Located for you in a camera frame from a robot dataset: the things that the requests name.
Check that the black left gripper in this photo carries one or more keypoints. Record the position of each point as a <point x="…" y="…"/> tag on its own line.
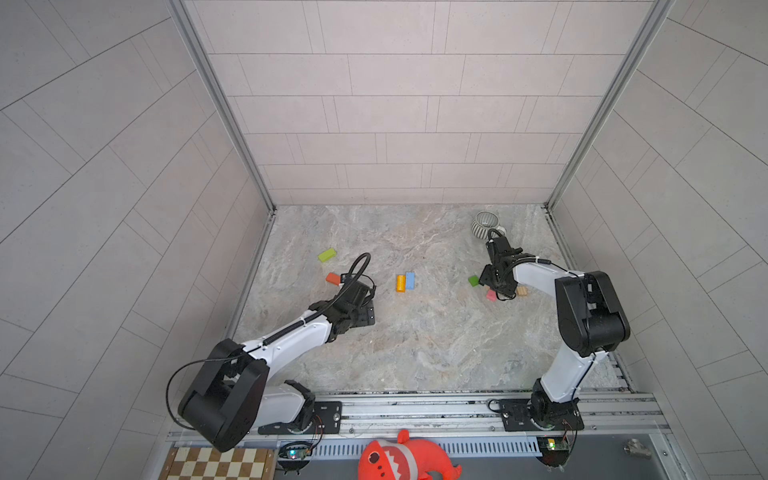
<point x="366" y="313"/>

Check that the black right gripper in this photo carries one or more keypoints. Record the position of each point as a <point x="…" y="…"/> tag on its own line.
<point x="484" y="277"/>

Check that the red wooden block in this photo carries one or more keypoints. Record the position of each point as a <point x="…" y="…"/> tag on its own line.
<point x="334" y="279"/>

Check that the yellow supermarket wooden block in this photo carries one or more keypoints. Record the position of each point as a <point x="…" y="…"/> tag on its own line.
<point x="400" y="283"/>

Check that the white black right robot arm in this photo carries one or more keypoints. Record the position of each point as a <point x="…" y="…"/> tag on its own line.
<point x="590" y="319"/>

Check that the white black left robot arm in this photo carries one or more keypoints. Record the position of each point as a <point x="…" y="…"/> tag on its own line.
<point x="231" y="395"/>

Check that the lime green long block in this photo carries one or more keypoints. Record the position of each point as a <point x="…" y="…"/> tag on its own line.
<point x="327" y="255"/>

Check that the striped ceramic mug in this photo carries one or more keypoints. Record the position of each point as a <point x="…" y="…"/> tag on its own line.
<point x="485" y="221"/>

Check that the red shark plush toy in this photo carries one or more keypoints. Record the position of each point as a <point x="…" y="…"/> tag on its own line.
<point x="405" y="458"/>

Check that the left controller circuit board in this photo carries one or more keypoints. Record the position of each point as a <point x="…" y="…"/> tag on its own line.
<point x="294" y="456"/>

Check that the controller circuit board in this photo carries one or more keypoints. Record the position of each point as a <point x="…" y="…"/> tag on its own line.
<point x="294" y="456"/>
<point x="555" y="451"/>

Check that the right controller circuit board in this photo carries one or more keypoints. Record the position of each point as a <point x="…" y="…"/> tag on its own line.
<point x="555" y="451"/>

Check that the wooden chessboard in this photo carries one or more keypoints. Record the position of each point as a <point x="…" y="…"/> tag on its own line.
<point x="195" y="463"/>

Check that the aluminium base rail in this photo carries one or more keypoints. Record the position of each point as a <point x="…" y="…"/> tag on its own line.
<point x="461" y="414"/>

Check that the aluminium corner post right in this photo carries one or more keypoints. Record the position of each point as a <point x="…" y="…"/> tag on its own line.
<point x="647" y="32"/>

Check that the aluminium corner post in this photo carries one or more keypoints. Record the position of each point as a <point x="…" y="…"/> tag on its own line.
<point x="647" y="32"/>
<point x="192" y="40"/>

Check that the aluminium corner post left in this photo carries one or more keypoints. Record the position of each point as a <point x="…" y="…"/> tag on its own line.
<point x="192" y="40"/>

